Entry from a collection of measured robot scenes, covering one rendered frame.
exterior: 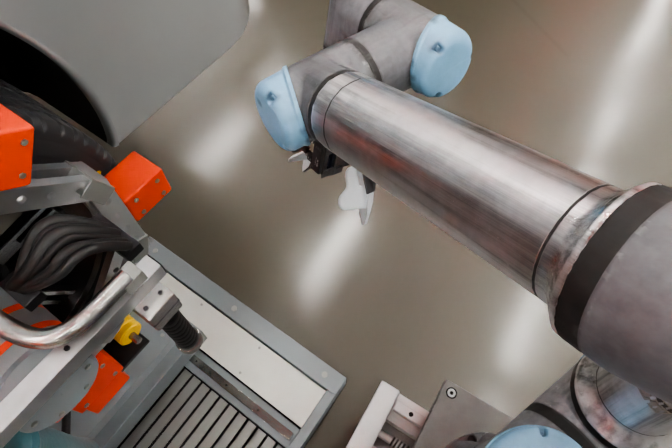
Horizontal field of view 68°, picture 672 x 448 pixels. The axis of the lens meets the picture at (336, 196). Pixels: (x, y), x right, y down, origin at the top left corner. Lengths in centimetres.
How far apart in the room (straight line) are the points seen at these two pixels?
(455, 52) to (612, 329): 33
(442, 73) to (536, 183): 25
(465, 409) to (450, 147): 56
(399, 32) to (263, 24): 209
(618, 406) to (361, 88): 40
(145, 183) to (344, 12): 51
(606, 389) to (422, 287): 122
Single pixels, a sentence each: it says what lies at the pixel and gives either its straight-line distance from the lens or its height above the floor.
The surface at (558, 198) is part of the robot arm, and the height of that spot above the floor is 140.
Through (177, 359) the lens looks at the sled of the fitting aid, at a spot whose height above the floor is 17.
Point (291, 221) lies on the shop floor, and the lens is 186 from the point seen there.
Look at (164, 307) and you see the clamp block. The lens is 75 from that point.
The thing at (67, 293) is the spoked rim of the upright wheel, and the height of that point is 66.
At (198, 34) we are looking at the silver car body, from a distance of 123.
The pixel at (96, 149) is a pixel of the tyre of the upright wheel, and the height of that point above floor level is 93.
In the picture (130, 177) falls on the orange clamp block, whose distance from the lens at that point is 96.
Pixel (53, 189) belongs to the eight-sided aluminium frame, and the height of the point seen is 102.
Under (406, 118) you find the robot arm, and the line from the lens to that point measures 36.
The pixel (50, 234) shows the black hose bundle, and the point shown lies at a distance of 74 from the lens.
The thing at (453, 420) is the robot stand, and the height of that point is 82.
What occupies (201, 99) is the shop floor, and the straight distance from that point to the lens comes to 228.
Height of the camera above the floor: 162
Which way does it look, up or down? 58 degrees down
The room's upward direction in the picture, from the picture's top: straight up
